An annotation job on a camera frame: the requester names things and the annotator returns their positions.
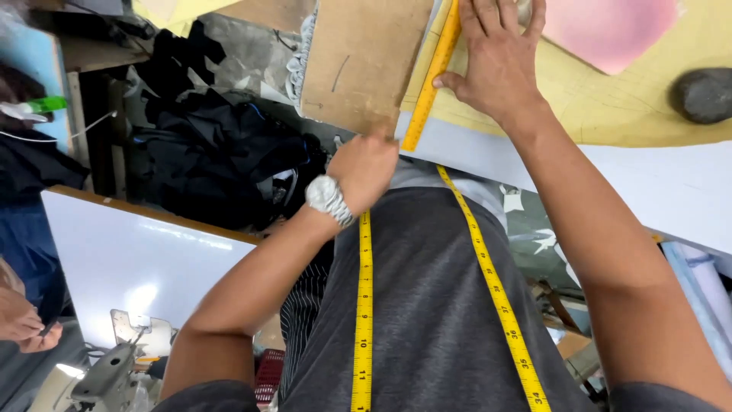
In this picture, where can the person's left hand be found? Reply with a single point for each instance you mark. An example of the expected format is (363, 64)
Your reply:
(360, 171)

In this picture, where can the person's right hand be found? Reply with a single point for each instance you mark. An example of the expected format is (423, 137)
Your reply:
(503, 68)

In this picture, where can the person's left fingers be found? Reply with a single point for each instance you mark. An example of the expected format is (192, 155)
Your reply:
(384, 146)

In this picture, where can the yellow ruler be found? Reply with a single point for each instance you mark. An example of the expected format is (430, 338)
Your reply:
(430, 94)

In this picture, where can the brown cardboard pattern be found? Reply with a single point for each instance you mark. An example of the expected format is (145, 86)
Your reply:
(360, 57)

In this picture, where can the silver wristwatch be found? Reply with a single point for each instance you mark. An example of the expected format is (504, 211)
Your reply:
(329, 199)

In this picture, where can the white fabric trim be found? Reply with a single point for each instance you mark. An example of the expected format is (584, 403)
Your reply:
(300, 63)

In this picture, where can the yellow measuring tape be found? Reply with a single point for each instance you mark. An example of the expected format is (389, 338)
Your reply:
(364, 286)

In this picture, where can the pile of black fabric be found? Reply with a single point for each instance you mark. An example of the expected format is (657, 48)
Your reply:
(217, 154)

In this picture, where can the gray t-shirt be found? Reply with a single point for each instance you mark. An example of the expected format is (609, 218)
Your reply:
(429, 320)

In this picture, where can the black striped fabric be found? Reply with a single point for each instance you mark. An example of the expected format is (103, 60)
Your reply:
(303, 309)

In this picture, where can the yellow pattern paper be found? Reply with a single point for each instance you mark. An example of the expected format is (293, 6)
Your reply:
(617, 106)

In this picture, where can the pink fabric piece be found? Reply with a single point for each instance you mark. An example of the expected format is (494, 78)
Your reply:
(606, 28)

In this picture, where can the red plastic basket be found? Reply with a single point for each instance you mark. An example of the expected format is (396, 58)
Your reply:
(270, 375)

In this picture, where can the white work table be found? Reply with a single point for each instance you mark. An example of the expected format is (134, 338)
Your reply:
(143, 257)

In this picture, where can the dark gray stone weight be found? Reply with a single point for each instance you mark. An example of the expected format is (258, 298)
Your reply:
(703, 94)

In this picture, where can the green spray bottle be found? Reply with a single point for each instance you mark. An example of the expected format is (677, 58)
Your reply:
(40, 106)

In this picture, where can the light blue fabric rolls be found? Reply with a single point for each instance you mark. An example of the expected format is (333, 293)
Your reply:
(703, 297)

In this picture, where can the gray sewing machine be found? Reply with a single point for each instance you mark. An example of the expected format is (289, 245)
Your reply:
(111, 372)

